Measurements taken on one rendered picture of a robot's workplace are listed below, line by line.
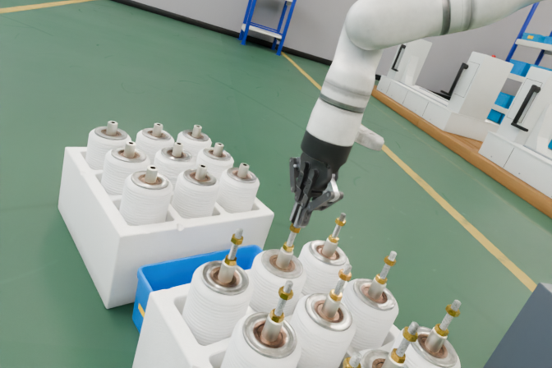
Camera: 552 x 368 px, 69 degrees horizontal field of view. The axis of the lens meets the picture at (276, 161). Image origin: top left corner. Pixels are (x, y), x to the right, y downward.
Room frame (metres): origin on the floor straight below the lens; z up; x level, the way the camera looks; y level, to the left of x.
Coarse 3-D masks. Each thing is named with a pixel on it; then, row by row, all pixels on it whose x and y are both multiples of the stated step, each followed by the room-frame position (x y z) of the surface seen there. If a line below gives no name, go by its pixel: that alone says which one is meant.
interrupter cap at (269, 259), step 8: (264, 256) 0.60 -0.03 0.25; (272, 256) 0.60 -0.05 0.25; (264, 264) 0.57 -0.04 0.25; (272, 264) 0.58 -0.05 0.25; (288, 264) 0.60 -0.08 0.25; (296, 264) 0.60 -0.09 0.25; (272, 272) 0.56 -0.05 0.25; (280, 272) 0.57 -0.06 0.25; (288, 272) 0.57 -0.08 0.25; (296, 272) 0.58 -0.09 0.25
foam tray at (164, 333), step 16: (176, 288) 0.54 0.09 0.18; (160, 304) 0.49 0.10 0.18; (176, 304) 0.52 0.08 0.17; (144, 320) 0.51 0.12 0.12; (160, 320) 0.48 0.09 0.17; (176, 320) 0.47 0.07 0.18; (288, 320) 0.55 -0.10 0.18; (144, 336) 0.50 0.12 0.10; (160, 336) 0.47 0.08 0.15; (176, 336) 0.44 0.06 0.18; (192, 336) 0.45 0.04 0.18; (144, 352) 0.49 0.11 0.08; (160, 352) 0.46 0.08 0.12; (176, 352) 0.43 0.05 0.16; (192, 352) 0.43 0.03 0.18; (208, 352) 0.43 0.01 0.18; (224, 352) 0.45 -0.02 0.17; (352, 352) 0.52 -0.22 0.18
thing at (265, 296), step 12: (252, 264) 0.59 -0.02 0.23; (252, 276) 0.57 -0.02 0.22; (264, 276) 0.55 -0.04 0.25; (276, 276) 0.56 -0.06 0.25; (300, 276) 0.58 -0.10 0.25; (264, 288) 0.55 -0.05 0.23; (276, 288) 0.55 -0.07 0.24; (300, 288) 0.57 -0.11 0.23; (252, 300) 0.56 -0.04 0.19; (264, 300) 0.55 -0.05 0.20; (276, 300) 0.55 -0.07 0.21; (288, 300) 0.56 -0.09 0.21; (288, 312) 0.56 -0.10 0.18
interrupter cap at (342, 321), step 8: (312, 296) 0.53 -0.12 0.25; (320, 296) 0.54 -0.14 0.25; (312, 304) 0.51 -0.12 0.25; (320, 304) 0.52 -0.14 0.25; (312, 312) 0.49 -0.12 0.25; (320, 312) 0.50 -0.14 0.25; (336, 312) 0.52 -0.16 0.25; (344, 312) 0.52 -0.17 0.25; (320, 320) 0.48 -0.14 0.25; (328, 320) 0.49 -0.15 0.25; (336, 320) 0.50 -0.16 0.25; (344, 320) 0.50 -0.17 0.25; (328, 328) 0.47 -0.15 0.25; (336, 328) 0.48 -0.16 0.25; (344, 328) 0.48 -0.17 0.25
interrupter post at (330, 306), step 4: (328, 296) 0.51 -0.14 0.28; (328, 300) 0.50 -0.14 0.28; (332, 300) 0.50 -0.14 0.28; (324, 304) 0.51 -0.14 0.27; (328, 304) 0.50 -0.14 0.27; (332, 304) 0.50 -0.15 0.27; (336, 304) 0.50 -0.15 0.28; (324, 308) 0.50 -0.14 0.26; (328, 308) 0.50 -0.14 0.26; (332, 308) 0.50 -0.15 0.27; (336, 308) 0.50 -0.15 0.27; (324, 312) 0.50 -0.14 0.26; (328, 312) 0.50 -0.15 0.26; (332, 312) 0.50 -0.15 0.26; (328, 316) 0.50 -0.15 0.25; (332, 316) 0.50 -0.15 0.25
